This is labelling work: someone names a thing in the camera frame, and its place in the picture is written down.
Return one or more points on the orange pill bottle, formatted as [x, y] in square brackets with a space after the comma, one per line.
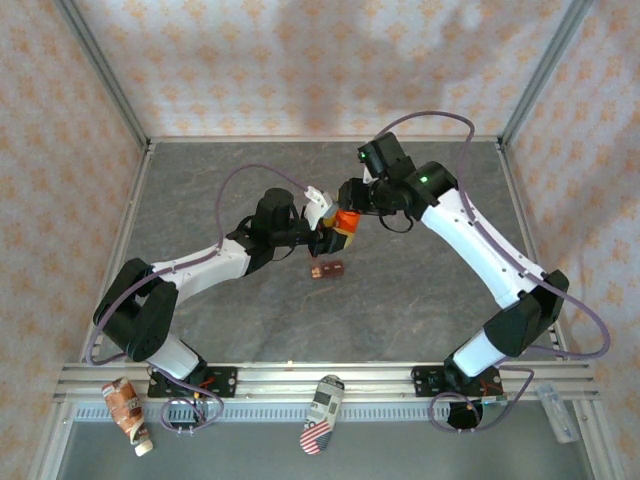
[347, 225]

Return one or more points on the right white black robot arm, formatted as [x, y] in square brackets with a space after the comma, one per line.
[480, 250]

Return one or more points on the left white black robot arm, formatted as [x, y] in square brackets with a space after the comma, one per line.
[210, 270]

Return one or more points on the flag print can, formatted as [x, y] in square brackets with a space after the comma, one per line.
[320, 415]

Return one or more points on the green circuit board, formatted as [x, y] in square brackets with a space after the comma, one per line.
[495, 399]

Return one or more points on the grey metal panel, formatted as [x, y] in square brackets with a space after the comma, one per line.
[240, 450]

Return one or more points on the brown squeeze pouch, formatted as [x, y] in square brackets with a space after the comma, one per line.
[122, 400]

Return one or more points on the clear plastic package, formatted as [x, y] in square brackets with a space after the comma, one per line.
[557, 410]

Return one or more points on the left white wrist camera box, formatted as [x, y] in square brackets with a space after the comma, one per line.
[317, 205]

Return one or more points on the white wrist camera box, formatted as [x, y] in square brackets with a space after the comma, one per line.
[317, 205]
[367, 175]

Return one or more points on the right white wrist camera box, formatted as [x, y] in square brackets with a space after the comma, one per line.
[367, 175]

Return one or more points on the thin aluminium frame rail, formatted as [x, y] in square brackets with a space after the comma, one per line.
[300, 139]

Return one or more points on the wide aluminium frame rail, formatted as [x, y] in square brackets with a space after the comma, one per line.
[280, 382]

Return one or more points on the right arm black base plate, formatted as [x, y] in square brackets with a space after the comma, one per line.
[425, 380]

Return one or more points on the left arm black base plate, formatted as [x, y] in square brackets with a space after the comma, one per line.
[225, 380]

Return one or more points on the aluminium frame post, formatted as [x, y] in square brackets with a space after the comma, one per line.
[545, 65]
[100, 65]

